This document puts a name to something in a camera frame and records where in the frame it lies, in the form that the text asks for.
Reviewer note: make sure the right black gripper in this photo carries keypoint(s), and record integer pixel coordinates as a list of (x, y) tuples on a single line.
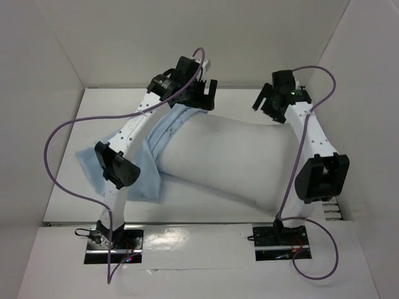
[(271, 106)]

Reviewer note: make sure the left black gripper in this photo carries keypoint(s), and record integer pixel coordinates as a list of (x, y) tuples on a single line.
[(204, 101)]

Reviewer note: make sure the white pillow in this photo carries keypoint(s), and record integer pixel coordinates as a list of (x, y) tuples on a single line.
[(253, 162)]

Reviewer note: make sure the light blue pillowcase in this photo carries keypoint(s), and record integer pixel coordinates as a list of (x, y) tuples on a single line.
[(148, 185)]

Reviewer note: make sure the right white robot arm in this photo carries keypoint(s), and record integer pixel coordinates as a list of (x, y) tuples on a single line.
[(319, 170)]

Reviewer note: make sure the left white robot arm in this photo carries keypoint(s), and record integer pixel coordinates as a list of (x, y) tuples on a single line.
[(182, 84)]

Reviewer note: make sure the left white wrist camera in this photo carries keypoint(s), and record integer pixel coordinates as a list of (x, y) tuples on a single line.
[(206, 65)]

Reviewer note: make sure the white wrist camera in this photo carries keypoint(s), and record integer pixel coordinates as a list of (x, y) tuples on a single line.
[(298, 83), (206, 65)]

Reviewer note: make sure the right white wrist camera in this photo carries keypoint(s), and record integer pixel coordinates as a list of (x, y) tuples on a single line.
[(298, 83)]

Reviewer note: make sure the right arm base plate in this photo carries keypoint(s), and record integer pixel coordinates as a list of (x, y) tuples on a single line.
[(280, 243)]

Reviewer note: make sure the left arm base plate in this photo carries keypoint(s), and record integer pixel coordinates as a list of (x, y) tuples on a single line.
[(127, 248)]

